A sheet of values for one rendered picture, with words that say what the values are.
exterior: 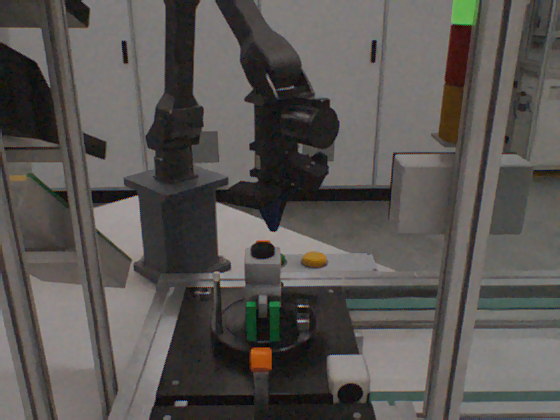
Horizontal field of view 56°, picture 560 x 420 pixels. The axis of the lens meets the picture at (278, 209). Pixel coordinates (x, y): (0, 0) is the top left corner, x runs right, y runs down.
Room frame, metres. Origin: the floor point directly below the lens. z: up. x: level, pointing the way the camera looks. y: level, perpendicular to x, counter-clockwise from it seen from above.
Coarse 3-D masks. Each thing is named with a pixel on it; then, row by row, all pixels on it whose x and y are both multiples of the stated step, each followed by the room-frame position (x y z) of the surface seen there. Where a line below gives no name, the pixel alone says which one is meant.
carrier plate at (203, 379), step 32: (192, 288) 0.70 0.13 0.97; (224, 288) 0.70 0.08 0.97; (288, 288) 0.70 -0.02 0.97; (320, 288) 0.70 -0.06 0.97; (192, 320) 0.62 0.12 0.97; (320, 320) 0.62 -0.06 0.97; (192, 352) 0.55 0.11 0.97; (320, 352) 0.55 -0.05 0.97; (352, 352) 0.55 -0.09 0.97; (160, 384) 0.49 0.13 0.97; (192, 384) 0.49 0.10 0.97; (224, 384) 0.49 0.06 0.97; (288, 384) 0.49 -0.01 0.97; (320, 384) 0.49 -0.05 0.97
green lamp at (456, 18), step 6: (456, 0) 0.47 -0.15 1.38; (462, 0) 0.47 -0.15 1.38; (468, 0) 0.46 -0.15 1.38; (474, 0) 0.46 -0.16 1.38; (456, 6) 0.47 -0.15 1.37; (462, 6) 0.47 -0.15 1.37; (468, 6) 0.46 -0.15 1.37; (474, 6) 0.46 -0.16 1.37; (456, 12) 0.47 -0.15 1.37; (462, 12) 0.47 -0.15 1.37; (468, 12) 0.46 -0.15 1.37; (456, 18) 0.47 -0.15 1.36; (462, 18) 0.47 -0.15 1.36; (468, 18) 0.46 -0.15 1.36
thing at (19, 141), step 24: (0, 48) 0.49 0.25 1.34; (0, 72) 0.49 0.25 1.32; (24, 72) 0.52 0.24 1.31; (0, 96) 0.48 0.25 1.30; (24, 96) 0.52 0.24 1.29; (48, 96) 0.55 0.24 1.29; (0, 120) 0.48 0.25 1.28; (24, 120) 0.51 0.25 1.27; (48, 120) 0.55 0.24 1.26; (24, 144) 0.57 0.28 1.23; (48, 144) 0.56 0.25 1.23; (96, 144) 0.64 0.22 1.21
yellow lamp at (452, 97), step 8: (448, 88) 0.47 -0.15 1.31; (456, 88) 0.46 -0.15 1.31; (448, 96) 0.47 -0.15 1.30; (456, 96) 0.46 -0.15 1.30; (448, 104) 0.47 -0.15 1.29; (456, 104) 0.46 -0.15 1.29; (448, 112) 0.47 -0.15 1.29; (456, 112) 0.46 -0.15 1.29; (440, 120) 0.48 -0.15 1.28; (448, 120) 0.47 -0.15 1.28; (456, 120) 0.46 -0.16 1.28; (440, 128) 0.48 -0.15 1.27; (448, 128) 0.47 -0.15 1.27; (456, 128) 0.46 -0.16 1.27; (440, 136) 0.48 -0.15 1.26; (448, 136) 0.46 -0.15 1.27; (456, 136) 0.46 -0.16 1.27
